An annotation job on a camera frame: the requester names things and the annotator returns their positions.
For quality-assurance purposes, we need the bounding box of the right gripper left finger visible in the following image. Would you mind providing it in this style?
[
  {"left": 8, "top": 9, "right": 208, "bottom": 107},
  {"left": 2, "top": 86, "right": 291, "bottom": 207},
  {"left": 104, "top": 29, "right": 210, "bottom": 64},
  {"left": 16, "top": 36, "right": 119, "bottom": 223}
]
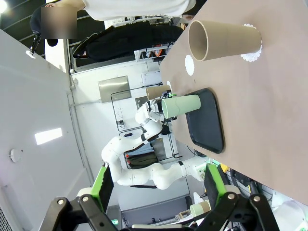
[{"left": 39, "top": 165, "right": 118, "bottom": 231}]

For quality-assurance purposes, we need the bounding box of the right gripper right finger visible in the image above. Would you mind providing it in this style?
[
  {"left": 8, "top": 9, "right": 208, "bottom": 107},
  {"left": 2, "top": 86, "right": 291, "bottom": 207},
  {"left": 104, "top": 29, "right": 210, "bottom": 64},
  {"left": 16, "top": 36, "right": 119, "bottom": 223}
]
[{"left": 199, "top": 163, "right": 281, "bottom": 231}]

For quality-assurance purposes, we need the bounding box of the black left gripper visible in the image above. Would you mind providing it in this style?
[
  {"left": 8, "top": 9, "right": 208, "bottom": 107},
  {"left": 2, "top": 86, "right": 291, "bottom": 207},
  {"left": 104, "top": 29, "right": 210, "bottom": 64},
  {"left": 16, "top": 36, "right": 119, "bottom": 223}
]
[{"left": 150, "top": 90, "right": 178, "bottom": 121}]

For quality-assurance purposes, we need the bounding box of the brown plastic cup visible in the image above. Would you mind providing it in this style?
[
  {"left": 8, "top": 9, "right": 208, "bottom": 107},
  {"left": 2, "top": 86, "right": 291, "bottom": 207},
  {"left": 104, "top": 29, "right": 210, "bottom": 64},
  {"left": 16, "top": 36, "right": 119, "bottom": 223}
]
[
  {"left": 145, "top": 84, "right": 172, "bottom": 101},
  {"left": 198, "top": 199, "right": 212, "bottom": 214},
  {"left": 187, "top": 20, "right": 262, "bottom": 62}
]

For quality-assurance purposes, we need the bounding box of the black plastic tray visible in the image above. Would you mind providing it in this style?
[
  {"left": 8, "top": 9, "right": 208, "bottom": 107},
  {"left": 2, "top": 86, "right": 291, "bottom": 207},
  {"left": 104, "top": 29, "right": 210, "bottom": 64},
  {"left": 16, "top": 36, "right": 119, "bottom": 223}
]
[{"left": 185, "top": 88, "right": 225, "bottom": 154}]

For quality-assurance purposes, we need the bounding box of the ceiling light panel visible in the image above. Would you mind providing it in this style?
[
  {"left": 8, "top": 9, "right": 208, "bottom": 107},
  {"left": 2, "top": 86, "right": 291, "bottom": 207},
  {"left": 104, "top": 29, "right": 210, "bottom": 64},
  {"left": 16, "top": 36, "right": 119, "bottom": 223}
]
[{"left": 34, "top": 128, "right": 63, "bottom": 145}]

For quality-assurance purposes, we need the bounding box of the white smoke detector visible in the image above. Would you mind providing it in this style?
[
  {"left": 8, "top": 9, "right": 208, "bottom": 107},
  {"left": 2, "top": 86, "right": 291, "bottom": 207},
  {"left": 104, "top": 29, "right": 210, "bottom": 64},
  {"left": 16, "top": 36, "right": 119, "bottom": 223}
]
[{"left": 9, "top": 148, "right": 22, "bottom": 164}]

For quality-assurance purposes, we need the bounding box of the steel wall panel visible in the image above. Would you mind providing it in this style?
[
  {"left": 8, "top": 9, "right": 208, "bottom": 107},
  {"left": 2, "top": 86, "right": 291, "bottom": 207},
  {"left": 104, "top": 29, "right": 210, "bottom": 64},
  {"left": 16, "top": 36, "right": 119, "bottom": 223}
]
[{"left": 98, "top": 75, "right": 132, "bottom": 104}]

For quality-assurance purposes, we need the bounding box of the camera on black stand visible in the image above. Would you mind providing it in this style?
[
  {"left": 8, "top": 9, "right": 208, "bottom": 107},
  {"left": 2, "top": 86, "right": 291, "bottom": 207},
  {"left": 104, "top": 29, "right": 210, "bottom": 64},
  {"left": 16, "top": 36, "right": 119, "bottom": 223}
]
[{"left": 25, "top": 30, "right": 41, "bottom": 59}]

